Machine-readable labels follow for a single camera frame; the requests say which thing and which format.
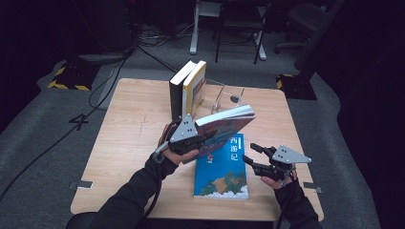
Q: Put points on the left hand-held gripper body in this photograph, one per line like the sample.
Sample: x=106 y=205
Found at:
x=184 y=140

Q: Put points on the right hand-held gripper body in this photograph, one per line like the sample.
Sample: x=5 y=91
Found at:
x=283 y=159

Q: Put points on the blue book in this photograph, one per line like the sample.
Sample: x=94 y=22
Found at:
x=219 y=173

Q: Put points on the red illustrated book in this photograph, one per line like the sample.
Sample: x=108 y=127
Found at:
x=223 y=129

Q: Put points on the black hardcover book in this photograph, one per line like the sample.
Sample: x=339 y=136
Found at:
x=175 y=98

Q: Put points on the yellow book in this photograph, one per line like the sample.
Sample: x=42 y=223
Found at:
x=191 y=92

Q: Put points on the clear acrylic book rack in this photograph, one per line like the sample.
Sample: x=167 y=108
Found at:
x=223 y=102

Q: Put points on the person's left hand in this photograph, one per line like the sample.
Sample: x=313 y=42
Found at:
x=181 y=158

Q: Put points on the person's right hand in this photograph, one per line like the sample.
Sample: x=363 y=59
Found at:
x=280 y=187

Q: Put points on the grey tape piece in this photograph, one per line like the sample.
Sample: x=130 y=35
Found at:
x=313 y=187
x=85 y=184

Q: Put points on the yellow black striped floor plate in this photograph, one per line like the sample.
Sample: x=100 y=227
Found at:
x=73 y=81
x=297 y=87

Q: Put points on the white desk leg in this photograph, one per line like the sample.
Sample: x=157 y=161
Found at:
x=260 y=47
x=195 y=31

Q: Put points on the black slanted pole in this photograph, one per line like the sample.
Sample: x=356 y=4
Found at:
x=318 y=35

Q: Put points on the black equipment stand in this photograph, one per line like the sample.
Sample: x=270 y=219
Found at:
x=108 y=31

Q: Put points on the dark office chair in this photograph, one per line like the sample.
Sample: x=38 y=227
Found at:
x=302 y=19

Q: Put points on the black chair frame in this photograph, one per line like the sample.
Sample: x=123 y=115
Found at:
x=242 y=25

